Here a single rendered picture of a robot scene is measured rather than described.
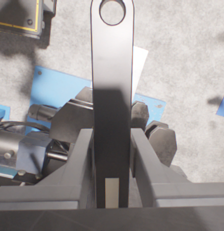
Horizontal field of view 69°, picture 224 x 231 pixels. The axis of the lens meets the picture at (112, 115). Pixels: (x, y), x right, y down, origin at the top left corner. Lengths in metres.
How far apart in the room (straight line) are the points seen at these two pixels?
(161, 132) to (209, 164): 1.60
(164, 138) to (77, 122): 0.36
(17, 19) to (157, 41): 1.13
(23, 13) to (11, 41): 0.44
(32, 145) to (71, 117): 0.18
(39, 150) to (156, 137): 0.47
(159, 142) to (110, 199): 0.56
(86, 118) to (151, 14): 1.27
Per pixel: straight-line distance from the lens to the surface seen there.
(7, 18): 1.49
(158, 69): 1.68
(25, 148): 0.73
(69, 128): 0.67
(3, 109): 1.94
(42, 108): 1.22
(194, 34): 1.82
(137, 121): 1.16
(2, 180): 0.77
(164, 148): 0.73
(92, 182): 0.39
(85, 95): 1.11
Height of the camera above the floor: 1.61
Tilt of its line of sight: 74 degrees down
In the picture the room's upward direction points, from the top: 174 degrees clockwise
